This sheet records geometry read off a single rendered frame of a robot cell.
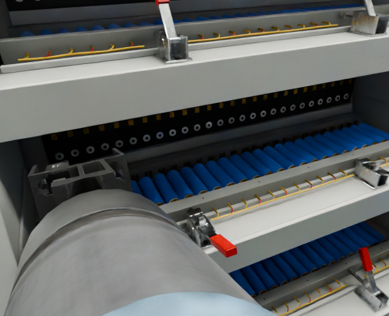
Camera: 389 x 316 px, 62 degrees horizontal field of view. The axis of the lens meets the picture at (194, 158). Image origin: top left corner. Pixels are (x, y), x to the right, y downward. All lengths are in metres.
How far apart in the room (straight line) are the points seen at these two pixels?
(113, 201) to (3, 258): 0.18
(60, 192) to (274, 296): 0.42
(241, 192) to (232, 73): 0.15
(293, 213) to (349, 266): 0.22
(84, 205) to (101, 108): 0.16
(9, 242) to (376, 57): 0.45
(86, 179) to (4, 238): 0.14
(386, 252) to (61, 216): 0.60
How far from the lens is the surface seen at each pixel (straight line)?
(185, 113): 0.49
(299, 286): 0.57
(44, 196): 0.26
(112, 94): 0.31
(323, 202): 0.46
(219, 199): 0.40
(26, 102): 0.30
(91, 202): 0.17
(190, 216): 0.38
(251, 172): 0.46
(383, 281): 0.66
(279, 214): 0.43
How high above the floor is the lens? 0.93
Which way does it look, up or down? 14 degrees down
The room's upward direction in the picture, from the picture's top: 9 degrees counter-clockwise
